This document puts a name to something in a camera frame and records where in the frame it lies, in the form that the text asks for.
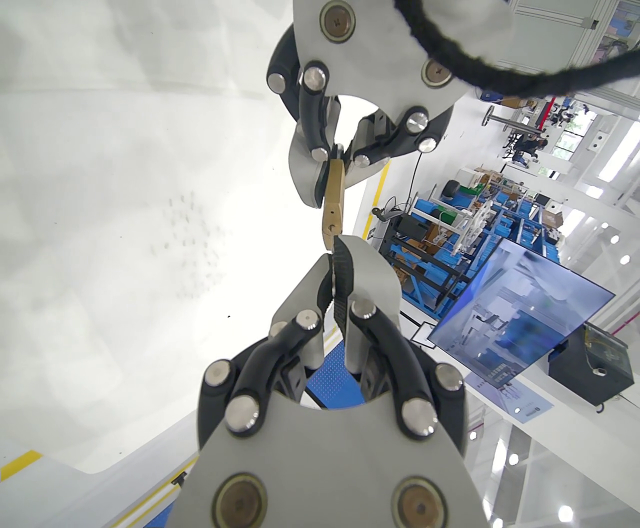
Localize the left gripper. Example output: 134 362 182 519
266 0 472 209

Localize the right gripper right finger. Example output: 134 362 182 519
331 234 470 453

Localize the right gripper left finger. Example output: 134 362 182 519
196 252 337 451

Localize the brass padlock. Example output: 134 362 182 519
326 158 347 204

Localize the brass key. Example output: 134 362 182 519
322 199 345 252

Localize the rack with blue bins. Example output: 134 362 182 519
379 169 567 322

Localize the blue mat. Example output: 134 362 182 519
304 344 367 410

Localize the large flat screen monitor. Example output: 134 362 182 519
427 237 616 389

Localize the printed paper sheet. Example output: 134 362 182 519
465 372 556 426

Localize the person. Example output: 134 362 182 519
514 132 549 164

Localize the black box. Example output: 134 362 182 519
547 322 636 407

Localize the black braided cable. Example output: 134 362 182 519
394 0 640 99

